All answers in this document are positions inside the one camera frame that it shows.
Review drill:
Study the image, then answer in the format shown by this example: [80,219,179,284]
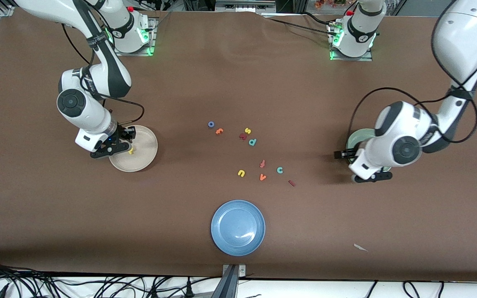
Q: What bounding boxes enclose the green plate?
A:
[345,128,392,173]

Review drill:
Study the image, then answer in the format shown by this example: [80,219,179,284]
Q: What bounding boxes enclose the beige brown plate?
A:
[109,125,159,173]

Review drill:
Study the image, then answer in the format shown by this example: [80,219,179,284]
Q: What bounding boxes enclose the brown table cover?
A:
[0,7,477,282]

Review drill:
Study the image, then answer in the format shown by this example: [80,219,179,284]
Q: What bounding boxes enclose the blue plate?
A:
[211,200,266,257]

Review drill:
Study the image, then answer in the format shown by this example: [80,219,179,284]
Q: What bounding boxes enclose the orange flowers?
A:
[314,0,347,10]

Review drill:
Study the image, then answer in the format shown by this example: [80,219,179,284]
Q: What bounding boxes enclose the white power strip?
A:
[215,0,277,13]

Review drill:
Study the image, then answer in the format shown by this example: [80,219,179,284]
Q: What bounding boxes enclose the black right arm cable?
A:
[61,23,145,125]

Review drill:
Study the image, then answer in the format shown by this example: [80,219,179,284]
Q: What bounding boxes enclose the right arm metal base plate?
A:
[111,17,158,57]

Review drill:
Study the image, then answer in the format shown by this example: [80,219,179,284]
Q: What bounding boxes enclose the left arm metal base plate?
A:
[329,23,373,62]

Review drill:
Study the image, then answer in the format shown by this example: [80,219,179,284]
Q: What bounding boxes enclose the long black base cable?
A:
[263,16,338,36]

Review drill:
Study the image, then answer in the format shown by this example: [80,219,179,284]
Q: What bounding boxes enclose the short black base cable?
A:
[301,12,338,26]

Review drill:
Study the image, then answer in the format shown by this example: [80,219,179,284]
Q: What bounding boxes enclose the looped black floor cable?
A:
[402,281,444,298]

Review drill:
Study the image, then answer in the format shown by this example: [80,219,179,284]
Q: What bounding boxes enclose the silver metal bracket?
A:
[222,264,247,278]

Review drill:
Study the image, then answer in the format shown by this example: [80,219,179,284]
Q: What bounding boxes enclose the grey mount post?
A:
[210,265,239,298]

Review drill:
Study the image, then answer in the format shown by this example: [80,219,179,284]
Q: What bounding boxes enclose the thick black floor cable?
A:
[0,259,63,298]

